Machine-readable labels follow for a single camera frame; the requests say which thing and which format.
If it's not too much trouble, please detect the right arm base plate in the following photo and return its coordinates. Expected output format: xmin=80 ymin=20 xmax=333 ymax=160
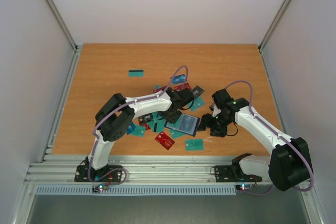
xmin=209 ymin=165 xmax=262 ymax=183

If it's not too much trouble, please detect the grey slotted cable duct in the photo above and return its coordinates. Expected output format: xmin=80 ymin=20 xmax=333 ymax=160
xmin=36 ymin=185 xmax=236 ymax=196

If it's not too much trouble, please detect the teal card with magnetic stripe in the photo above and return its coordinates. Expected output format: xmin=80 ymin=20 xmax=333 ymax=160
xmin=128 ymin=69 xmax=144 ymax=78

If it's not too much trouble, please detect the teal VIP card front right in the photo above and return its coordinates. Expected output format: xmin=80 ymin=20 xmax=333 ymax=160
xmin=185 ymin=139 xmax=204 ymax=151

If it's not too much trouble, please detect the aluminium frame post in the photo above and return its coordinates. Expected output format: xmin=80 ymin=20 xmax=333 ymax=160
xmin=45 ymin=0 xmax=78 ymax=52
xmin=258 ymin=0 xmax=292 ymax=52

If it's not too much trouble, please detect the red card centre front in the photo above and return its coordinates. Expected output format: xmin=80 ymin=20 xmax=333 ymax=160
xmin=155 ymin=131 xmax=175 ymax=150

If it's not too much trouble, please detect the black vip card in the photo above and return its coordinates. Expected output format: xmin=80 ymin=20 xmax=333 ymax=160
xmin=138 ymin=113 xmax=153 ymax=125
xmin=192 ymin=86 xmax=204 ymax=99

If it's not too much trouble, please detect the teal Aion card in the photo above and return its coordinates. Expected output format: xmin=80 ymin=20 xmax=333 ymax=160
xmin=190 ymin=96 xmax=205 ymax=111

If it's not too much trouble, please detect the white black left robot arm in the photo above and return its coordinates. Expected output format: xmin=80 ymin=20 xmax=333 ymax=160
xmin=86 ymin=88 xmax=194 ymax=182

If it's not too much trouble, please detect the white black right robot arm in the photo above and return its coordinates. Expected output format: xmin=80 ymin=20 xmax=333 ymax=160
xmin=198 ymin=89 xmax=313 ymax=191

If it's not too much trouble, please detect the dark blue card holder wallet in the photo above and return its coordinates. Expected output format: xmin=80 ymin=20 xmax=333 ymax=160
xmin=164 ymin=113 xmax=200 ymax=136

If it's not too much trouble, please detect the aluminium frame post left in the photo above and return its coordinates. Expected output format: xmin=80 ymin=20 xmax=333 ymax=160
xmin=45 ymin=0 xmax=78 ymax=52

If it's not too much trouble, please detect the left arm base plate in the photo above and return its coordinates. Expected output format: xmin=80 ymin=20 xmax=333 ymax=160
xmin=74 ymin=165 xmax=123 ymax=183

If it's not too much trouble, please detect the aluminium frame post right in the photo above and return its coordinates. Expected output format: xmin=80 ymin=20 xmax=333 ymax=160
xmin=258 ymin=0 xmax=292 ymax=52

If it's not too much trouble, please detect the blue VIP card back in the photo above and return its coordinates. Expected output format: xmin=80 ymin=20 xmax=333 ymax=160
xmin=171 ymin=74 xmax=187 ymax=85

